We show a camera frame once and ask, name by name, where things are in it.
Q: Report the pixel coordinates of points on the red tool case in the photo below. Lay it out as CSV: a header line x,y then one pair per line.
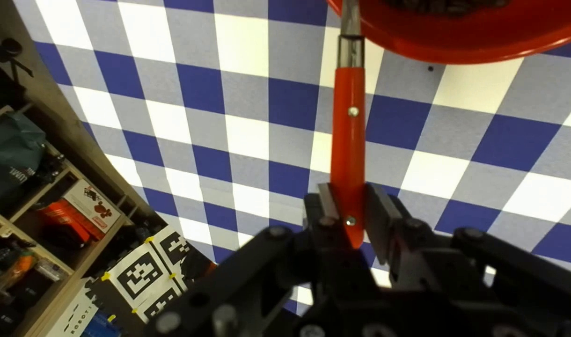
x,y
70,225

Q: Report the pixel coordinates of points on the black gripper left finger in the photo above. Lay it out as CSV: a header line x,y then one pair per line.
x,y
267,273

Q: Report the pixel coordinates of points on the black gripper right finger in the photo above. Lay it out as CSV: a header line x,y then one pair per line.
x,y
460,262

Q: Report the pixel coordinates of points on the teal fabric bag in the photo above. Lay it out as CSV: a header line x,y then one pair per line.
x,y
10,150

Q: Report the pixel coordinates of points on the wooden storage shelf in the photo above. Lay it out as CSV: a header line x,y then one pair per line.
x,y
54,292

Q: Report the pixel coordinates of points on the black white fiducial tag board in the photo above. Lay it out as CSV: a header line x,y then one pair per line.
x,y
142,277
175,245

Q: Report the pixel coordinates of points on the red bowl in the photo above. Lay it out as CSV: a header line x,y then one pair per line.
x,y
473,39

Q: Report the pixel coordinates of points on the white box red print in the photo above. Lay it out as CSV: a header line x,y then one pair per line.
x,y
95,206

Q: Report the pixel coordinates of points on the blue white checkered tablecloth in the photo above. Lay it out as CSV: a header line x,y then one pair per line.
x,y
203,94

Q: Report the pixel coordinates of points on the brown coffee beans heap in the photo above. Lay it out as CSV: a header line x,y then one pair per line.
x,y
447,4

